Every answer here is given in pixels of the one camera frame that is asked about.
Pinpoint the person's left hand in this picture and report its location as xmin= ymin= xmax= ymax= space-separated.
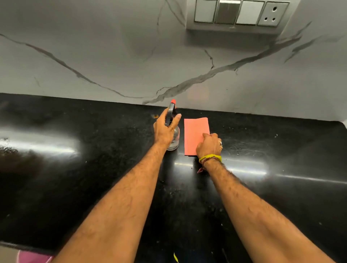
xmin=153 ymin=107 xmax=182 ymax=148

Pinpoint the person's right hand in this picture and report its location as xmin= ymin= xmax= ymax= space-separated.
xmin=196 ymin=133 xmax=223 ymax=161

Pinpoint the pink cleaning cloth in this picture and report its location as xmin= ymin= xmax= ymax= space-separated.
xmin=184 ymin=117 xmax=210 ymax=156

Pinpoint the clear spray bottle black trigger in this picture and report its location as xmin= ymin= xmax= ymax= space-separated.
xmin=164 ymin=99 xmax=180 ymax=151

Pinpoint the person's left forearm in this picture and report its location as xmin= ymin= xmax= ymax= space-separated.
xmin=52 ymin=143 xmax=169 ymax=263

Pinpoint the person's right forearm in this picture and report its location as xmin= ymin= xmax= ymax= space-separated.
xmin=203 ymin=158 xmax=337 ymax=263

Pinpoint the yellow wristband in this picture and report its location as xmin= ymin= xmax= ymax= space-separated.
xmin=199 ymin=154 xmax=222 ymax=164

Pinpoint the red wrist thread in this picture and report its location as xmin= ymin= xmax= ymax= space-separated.
xmin=197 ymin=157 xmax=217 ymax=174

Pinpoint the white power socket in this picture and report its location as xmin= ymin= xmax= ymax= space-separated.
xmin=258 ymin=1 xmax=290 ymax=27

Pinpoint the pink fabric item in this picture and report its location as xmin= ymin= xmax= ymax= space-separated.
xmin=16 ymin=250 xmax=53 ymax=263

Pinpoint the grey wall switch panel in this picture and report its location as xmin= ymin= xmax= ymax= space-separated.
xmin=186 ymin=0 xmax=301 ymax=35

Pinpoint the white rocker switch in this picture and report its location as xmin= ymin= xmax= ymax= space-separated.
xmin=236 ymin=1 xmax=265 ymax=26
xmin=194 ymin=0 xmax=217 ymax=23

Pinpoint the grey rocker switch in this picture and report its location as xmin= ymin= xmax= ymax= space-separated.
xmin=215 ymin=0 xmax=241 ymax=25

